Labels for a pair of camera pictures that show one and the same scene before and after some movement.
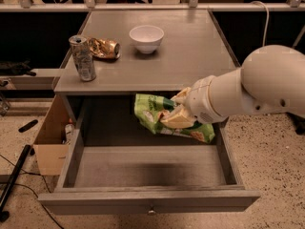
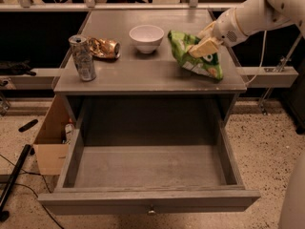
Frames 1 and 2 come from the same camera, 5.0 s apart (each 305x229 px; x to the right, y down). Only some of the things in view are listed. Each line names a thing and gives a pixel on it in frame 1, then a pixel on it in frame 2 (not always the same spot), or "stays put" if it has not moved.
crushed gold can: [105, 49] stays put
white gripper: [199, 101] → [226, 28]
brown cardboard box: [50, 148] stays put
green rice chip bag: [149, 109] → [208, 65]
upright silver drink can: [82, 54] stays put
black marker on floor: [28, 126] stays put
